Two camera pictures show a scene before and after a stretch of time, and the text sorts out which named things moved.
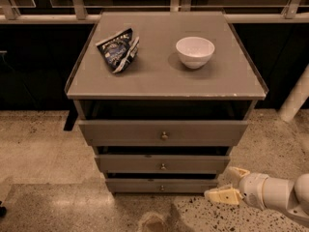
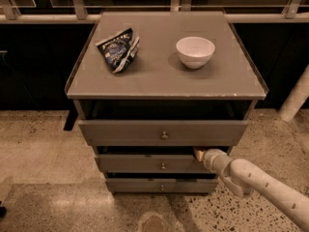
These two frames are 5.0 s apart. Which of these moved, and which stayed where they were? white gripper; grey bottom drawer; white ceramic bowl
Moved: white gripper
Stayed: grey bottom drawer; white ceramic bowl
